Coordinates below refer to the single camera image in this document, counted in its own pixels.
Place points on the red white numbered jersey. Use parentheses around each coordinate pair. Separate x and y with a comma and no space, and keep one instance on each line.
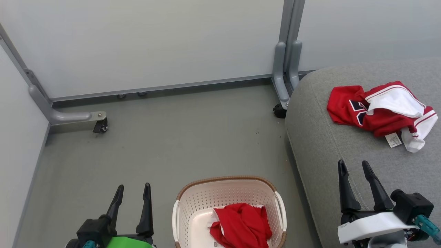
(344,103)

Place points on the plain red garment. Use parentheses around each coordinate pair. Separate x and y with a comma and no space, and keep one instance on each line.
(241,224)

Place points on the grey partition post double foot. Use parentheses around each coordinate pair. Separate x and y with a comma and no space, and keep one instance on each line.
(279,69)

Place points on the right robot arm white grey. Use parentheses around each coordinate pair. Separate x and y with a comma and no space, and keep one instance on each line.
(386,241)

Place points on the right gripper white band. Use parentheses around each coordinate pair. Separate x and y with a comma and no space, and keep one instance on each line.
(372,225)

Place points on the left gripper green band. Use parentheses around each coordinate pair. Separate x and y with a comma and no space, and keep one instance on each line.
(127,243)

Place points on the cream laundry basket brown rim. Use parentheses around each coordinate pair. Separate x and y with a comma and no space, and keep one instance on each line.
(206,199)

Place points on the grey fabric sofa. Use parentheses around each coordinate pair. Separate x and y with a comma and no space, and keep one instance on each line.
(327,155)

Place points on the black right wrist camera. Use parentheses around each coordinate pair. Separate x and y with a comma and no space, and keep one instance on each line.
(411,206)

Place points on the grey partition foot long bar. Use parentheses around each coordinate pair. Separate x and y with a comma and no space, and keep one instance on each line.
(65,117)

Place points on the black caster wheel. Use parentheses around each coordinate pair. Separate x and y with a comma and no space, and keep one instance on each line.
(279,111)
(100,126)

